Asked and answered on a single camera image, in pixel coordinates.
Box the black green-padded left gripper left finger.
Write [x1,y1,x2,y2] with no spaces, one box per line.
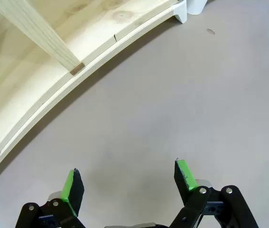
[15,168,85,228]

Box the wooden four-compartment shelf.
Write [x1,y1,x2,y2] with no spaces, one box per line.
[0,0,180,167]

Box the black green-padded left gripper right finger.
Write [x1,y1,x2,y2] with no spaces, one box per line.
[169,159,260,228]

